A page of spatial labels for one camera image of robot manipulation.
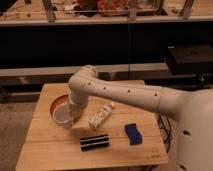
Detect blue sponge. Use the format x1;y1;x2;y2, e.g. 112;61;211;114
124;123;142;145

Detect white tube bottle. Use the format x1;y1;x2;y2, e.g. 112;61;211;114
88;102;115;130

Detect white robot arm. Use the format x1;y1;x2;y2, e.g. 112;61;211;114
68;65;213;171

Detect white ceramic cup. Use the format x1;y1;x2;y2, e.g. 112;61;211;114
52;105;73;129

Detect black white striped block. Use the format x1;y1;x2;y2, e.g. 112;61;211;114
80;134;109;151

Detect black cable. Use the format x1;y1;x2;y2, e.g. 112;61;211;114
154;113;173;154

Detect black box on shelf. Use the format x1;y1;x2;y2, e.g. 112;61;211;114
165;45;213;74

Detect wooden table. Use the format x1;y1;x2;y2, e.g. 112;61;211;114
16;83;168;171

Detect orange ceramic bowl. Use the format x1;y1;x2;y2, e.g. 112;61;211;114
50;94;68;114

